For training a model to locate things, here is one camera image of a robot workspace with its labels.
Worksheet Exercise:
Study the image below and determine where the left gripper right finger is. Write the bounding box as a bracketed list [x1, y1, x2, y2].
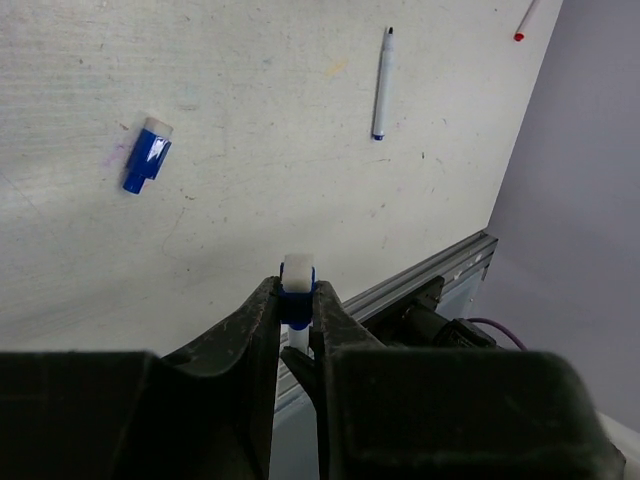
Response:
[281, 281, 626, 479]

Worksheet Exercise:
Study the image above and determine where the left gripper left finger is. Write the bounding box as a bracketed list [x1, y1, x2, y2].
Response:
[1, 277, 280, 479]

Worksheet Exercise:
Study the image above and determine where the white pen blue end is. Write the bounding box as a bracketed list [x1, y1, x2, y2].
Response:
[278, 253, 316, 355]

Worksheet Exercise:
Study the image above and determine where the blue pen cap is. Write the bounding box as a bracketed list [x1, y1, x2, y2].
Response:
[122, 117, 173, 194]

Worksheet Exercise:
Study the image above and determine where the white pen red end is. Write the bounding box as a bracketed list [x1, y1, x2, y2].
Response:
[512, 0, 539, 43]

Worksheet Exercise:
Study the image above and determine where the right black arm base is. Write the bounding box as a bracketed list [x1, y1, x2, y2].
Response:
[363, 276, 498, 349]

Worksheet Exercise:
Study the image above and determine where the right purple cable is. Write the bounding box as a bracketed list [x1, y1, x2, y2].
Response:
[467, 317, 531, 354]

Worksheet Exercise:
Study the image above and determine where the aluminium frame rail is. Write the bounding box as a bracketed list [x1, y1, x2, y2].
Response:
[275, 232, 498, 411]

